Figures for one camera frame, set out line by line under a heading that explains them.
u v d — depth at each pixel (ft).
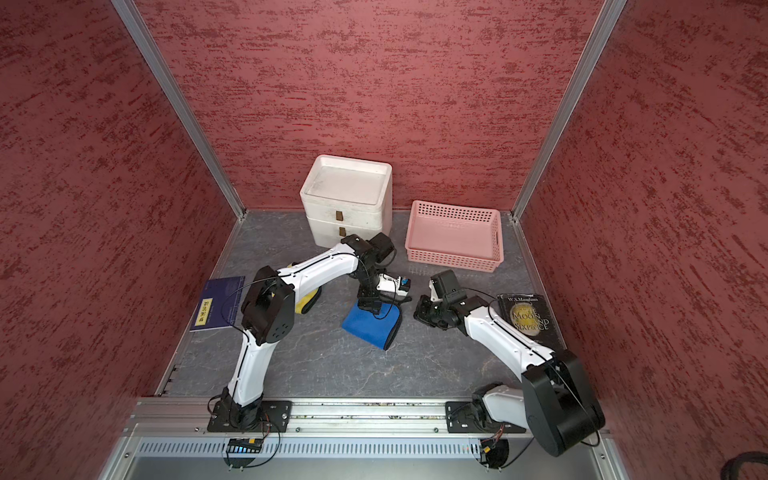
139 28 2.38
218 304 3.11
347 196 3.02
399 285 2.60
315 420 2.46
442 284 2.24
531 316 2.99
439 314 2.36
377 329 2.84
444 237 3.67
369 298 2.60
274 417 2.43
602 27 2.38
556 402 1.34
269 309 1.76
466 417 2.41
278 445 2.28
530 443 2.31
